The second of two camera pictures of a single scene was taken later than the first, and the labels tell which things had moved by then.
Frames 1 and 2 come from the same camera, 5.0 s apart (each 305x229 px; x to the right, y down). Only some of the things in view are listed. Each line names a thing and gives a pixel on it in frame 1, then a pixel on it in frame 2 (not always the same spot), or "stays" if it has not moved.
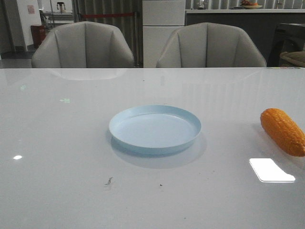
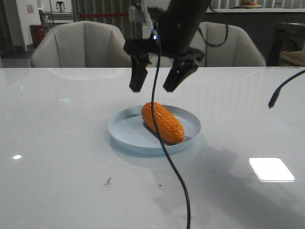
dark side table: x=288 y=37 stays
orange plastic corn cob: x=282 y=130 -> x=170 y=129
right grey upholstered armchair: x=209 y=45 stays
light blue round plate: x=155 y=126 stays
